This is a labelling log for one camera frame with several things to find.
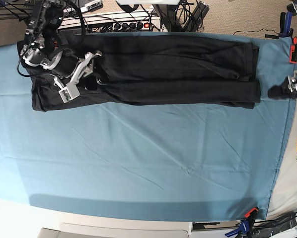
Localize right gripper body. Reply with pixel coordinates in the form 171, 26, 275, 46
49, 51, 104, 86

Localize black T-shirt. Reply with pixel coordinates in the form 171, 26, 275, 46
24, 33, 261, 112

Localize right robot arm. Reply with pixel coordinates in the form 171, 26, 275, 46
19, 0, 104, 89

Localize orange black clamp top right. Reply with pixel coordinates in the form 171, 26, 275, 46
289, 37, 297, 63

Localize blue clamp top right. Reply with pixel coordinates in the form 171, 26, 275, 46
278, 4, 294, 38

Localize white power strip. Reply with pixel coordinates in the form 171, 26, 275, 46
51, 14, 161, 33

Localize blue table cloth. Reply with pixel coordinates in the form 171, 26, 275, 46
0, 36, 297, 222

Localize black plastic bag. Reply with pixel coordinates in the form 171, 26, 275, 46
249, 211, 297, 238

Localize orange blue clamp bottom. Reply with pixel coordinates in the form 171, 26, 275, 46
225, 207, 259, 238

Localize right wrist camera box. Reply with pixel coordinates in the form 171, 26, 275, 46
59, 83, 80, 103

